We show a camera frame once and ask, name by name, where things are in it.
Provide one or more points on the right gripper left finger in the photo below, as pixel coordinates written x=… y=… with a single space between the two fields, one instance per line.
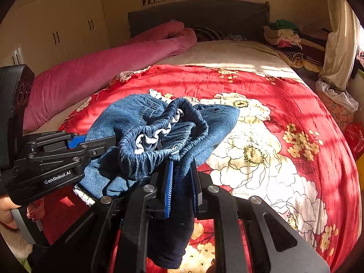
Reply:
x=152 y=196

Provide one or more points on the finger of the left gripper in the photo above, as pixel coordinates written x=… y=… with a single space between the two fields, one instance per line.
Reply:
x=93 y=146

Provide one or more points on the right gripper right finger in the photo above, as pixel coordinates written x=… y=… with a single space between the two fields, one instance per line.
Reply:
x=209 y=199

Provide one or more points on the blue denim pants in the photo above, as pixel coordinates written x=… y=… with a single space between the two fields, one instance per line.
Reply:
x=148 y=132

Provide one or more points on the left forearm yellow sleeve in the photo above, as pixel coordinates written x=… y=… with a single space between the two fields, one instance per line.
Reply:
x=20 y=248

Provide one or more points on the pink rolled blanket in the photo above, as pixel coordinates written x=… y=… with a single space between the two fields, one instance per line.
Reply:
x=63 y=85

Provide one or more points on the red floral quilt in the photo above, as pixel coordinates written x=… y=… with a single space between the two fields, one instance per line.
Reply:
x=285 y=148

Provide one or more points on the cream wardrobe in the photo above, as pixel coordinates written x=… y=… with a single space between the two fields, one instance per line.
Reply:
x=44 y=33

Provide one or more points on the beige bed sheet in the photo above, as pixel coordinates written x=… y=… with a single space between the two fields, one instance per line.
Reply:
x=231 y=55

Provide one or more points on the folded clothes pile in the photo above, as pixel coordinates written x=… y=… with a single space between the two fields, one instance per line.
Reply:
x=296 y=48

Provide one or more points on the dark headboard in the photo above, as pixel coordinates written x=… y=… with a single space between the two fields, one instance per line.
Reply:
x=230 y=17

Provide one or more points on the cream curtain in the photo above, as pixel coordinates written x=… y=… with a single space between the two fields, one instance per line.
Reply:
x=341 y=45

